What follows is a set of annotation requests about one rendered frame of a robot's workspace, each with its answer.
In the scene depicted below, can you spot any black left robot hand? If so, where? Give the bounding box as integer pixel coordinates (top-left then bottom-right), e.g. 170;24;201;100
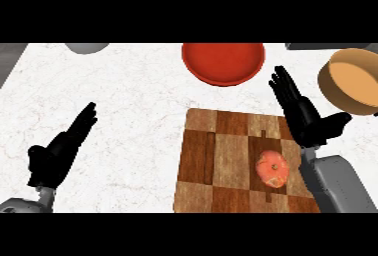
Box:
26;101;99;190

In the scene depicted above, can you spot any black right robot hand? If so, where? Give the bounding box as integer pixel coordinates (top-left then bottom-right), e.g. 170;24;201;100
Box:
267;65;354;149

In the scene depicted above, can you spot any tan orange pot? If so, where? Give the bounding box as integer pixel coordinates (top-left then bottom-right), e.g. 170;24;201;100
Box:
316;47;378;117

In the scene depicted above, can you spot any orange squash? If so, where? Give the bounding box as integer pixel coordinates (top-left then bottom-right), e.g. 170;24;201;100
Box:
254;149;291;189

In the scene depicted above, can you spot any wooden checkered cutting board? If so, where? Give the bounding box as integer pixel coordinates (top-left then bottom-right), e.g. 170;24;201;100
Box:
173;107;322;214

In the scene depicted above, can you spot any dark grey flat appliance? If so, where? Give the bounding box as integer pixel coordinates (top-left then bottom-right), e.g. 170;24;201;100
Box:
285;43;378;54

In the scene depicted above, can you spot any red round plate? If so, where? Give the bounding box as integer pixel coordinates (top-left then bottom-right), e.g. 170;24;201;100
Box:
180;43;267;88

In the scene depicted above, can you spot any grey round object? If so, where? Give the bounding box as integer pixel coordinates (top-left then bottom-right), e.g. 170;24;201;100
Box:
65;43;111;55

